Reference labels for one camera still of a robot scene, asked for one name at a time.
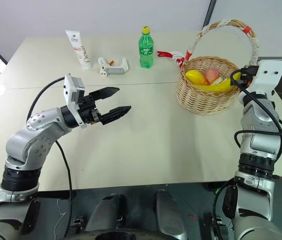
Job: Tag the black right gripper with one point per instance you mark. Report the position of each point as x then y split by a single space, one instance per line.
248 73

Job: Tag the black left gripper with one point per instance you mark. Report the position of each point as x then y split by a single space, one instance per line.
87 110

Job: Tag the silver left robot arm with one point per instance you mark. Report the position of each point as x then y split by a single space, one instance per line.
23 140

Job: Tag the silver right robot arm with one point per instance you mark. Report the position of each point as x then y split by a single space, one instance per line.
256 140

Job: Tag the yellow toy banana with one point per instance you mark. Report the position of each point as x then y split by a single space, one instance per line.
218 87

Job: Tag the pink toy peach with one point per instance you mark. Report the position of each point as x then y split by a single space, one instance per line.
211 74

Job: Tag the yellow toy mango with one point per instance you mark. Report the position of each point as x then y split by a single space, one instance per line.
196 77

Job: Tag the white Dove cream tube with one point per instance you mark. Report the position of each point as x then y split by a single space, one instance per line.
81 50

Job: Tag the green plastic soda bottle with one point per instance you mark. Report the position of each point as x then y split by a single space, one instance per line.
146 51

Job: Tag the red and white ribbon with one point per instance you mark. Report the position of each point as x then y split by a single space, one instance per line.
167 54

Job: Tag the dark grey rounded shape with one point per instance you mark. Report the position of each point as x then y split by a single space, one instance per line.
106 212

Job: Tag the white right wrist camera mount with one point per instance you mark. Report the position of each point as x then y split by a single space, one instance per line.
268 75

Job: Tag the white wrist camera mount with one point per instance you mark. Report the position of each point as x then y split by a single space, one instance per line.
69 100
268 75

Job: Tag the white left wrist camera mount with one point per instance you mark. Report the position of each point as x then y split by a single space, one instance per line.
69 100

